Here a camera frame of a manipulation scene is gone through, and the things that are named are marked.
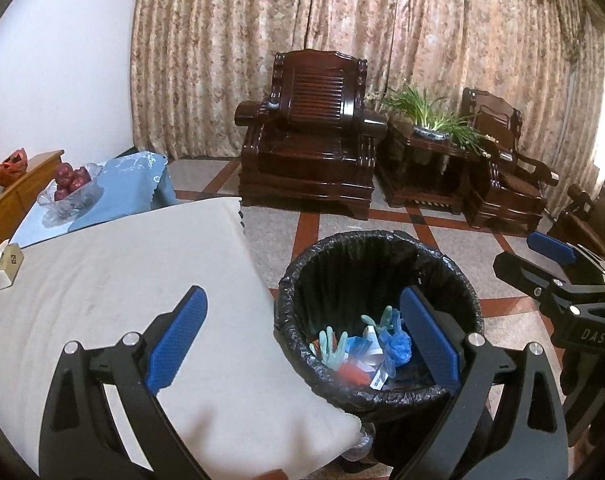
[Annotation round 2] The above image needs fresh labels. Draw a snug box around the wooden cabinet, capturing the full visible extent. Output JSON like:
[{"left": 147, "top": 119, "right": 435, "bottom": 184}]
[{"left": 0, "top": 149, "right": 66, "bottom": 263}]

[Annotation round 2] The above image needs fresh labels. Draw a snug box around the black-bagged waste bin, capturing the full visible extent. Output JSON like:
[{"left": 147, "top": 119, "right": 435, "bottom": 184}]
[{"left": 274, "top": 230, "right": 484, "bottom": 480}]

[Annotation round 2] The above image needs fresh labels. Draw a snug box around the blue plastic bag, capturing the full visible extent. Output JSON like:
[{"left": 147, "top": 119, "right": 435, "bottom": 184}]
[{"left": 382, "top": 330, "right": 413, "bottom": 376}]

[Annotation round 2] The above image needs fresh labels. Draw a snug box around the white and blue box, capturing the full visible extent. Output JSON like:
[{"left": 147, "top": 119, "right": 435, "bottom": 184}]
[{"left": 345, "top": 327, "right": 385, "bottom": 368}]

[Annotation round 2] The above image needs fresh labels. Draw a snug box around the heap of red apples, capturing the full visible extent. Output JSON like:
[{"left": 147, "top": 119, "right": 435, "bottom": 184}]
[{"left": 54, "top": 162, "right": 92, "bottom": 202}]

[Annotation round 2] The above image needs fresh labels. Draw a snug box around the long orange foam net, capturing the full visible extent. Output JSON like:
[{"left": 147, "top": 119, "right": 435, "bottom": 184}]
[{"left": 339, "top": 362, "right": 370, "bottom": 386}]

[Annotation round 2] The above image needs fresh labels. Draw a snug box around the dark wooden sofa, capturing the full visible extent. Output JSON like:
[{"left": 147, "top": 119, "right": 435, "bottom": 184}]
[{"left": 547, "top": 172, "right": 605, "bottom": 266}]

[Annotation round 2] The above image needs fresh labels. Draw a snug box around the dark wooden armchair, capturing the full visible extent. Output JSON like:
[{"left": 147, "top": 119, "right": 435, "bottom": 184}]
[
  {"left": 459, "top": 87, "right": 560, "bottom": 235},
  {"left": 234, "top": 49, "right": 389, "bottom": 221}
]

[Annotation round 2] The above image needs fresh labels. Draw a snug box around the beige patterned curtain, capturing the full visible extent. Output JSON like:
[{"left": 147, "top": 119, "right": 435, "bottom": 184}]
[{"left": 130, "top": 0, "right": 605, "bottom": 196}]

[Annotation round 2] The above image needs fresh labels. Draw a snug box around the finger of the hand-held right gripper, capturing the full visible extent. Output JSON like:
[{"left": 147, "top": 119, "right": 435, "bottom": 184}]
[
  {"left": 493, "top": 251, "right": 583, "bottom": 313},
  {"left": 527, "top": 231, "right": 605, "bottom": 286}
]

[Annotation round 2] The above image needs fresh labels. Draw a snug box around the tissue box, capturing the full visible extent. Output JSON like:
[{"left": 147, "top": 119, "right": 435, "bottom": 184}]
[{"left": 0, "top": 241, "right": 24, "bottom": 291}]

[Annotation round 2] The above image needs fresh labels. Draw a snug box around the dark wooden side table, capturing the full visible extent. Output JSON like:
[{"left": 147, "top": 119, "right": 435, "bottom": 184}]
[{"left": 377, "top": 120, "right": 483, "bottom": 208}]

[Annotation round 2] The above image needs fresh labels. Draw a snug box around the potted green plant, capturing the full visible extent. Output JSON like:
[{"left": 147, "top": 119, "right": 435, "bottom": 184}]
[{"left": 379, "top": 84, "right": 498, "bottom": 158}]

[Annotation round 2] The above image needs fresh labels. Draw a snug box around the glass fruit bowl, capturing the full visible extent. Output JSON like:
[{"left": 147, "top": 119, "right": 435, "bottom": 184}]
[{"left": 36, "top": 162, "right": 106, "bottom": 228}]

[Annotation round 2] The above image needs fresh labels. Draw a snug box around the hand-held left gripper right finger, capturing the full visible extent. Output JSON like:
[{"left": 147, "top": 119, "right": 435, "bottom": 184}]
[{"left": 392, "top": 286, "right": 568, "bottom": 480}]

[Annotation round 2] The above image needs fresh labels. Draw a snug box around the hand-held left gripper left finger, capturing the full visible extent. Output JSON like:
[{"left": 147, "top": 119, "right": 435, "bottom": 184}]
[{"left": 38, "top": 286, "right": 213, "bottom": 480}]

